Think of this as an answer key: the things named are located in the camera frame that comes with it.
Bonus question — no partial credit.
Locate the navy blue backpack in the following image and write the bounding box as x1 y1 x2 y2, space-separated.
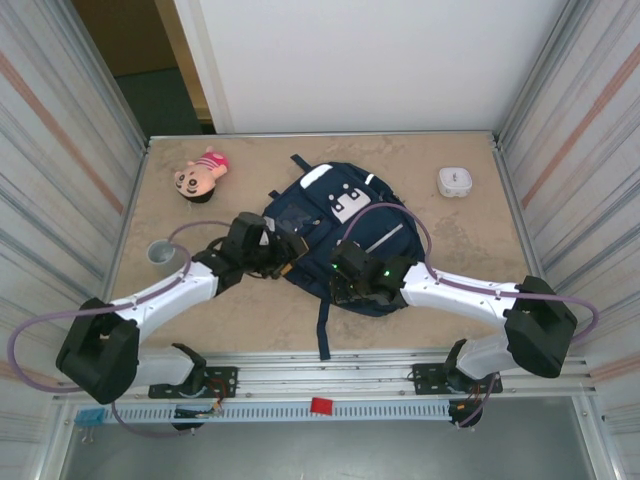
261 153 427 362

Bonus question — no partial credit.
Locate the plush doll with pink shirt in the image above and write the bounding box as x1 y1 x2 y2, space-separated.
173 145 231 205

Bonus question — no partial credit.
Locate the grey plastic cup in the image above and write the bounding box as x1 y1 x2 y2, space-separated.
146 238 180 275

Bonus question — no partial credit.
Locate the white square timer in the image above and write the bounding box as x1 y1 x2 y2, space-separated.
437 166 475 200

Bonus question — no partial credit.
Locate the light blue tag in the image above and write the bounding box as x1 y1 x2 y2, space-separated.
73 407 107 428

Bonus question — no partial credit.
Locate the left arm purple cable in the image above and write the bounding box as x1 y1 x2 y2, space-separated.
8 219 236 440

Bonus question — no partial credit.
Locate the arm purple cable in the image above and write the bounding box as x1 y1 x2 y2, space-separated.
8 219 236 440
342 201 600 430

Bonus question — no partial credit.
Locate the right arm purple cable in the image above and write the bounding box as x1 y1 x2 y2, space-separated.
342 201 600 430

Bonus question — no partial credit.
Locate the aluminium rail frame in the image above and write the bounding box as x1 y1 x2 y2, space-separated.
53 349 599 403

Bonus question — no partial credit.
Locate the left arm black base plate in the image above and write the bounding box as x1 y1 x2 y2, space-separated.
148 366 239 400

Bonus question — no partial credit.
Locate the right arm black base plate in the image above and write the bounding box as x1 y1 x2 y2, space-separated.
410 361 503 397

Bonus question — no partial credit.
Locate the slotted light blue cable duct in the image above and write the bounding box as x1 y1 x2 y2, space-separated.
106 401 452 424

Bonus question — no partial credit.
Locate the black power connector with wires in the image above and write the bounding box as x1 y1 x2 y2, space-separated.
447 398 485 429
172 403 225 420

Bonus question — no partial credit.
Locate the tan door frame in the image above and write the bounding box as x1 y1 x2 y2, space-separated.
153 0 215 124

